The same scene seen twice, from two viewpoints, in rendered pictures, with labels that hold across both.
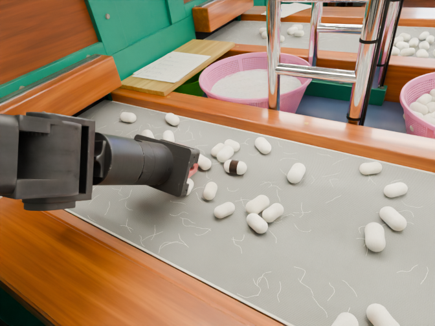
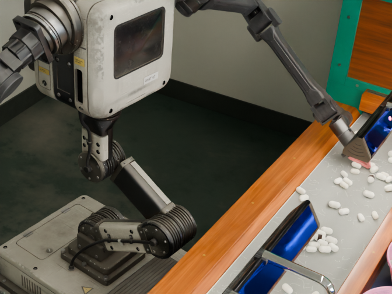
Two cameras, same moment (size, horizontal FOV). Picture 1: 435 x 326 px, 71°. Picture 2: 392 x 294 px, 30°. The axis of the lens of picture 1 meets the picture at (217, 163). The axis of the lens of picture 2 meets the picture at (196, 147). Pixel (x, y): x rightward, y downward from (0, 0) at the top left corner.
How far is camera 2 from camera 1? 2.31 m
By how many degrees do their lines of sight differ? 64
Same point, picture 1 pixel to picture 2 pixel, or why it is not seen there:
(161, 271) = (313, 157)
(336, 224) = (341, 201)
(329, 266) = (322, 195)
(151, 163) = (343, 137)
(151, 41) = not seen: outside the picture
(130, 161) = (337, 129)
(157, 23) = not seen: outside the picture
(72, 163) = (324, 114)
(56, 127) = (328, 105)
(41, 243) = (321, 132)
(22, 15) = not seen: outside the picture
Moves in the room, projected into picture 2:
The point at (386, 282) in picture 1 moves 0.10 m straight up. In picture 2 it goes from (317, 205) to (322, 179)
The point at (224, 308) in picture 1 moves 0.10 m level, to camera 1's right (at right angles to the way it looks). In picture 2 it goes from (303, 168) to (310, 185)
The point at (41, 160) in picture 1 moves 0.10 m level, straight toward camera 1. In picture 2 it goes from (320, 107) to (300, 115)
